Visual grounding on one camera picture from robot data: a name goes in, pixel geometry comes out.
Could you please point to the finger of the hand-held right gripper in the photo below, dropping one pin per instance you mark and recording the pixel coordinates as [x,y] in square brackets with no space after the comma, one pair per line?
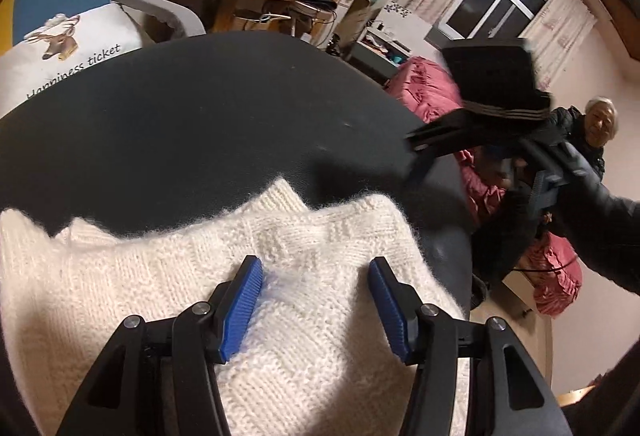
[419,168]

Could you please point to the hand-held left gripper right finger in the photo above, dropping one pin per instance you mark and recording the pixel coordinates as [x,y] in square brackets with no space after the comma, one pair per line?
[387,311]

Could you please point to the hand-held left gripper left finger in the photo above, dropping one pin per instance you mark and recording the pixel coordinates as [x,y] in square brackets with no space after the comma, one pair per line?
[242,306]

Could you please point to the cream knitted sweater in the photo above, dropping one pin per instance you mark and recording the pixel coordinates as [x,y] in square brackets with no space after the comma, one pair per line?
[150,276]

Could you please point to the person's right forearm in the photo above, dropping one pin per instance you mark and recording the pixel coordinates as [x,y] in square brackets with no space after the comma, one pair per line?
[590,216]

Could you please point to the red quilt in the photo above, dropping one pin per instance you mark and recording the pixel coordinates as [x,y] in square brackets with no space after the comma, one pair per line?
[440,81]

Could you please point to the dark glass window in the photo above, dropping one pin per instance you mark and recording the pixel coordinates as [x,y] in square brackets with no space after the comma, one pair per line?
[495,1]

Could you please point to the low grey cabinet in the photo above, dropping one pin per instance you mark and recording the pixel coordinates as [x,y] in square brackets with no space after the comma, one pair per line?
[380,51]

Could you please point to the white dog print pillow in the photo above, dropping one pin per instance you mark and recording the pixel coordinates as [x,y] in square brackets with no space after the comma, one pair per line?
[65,51]

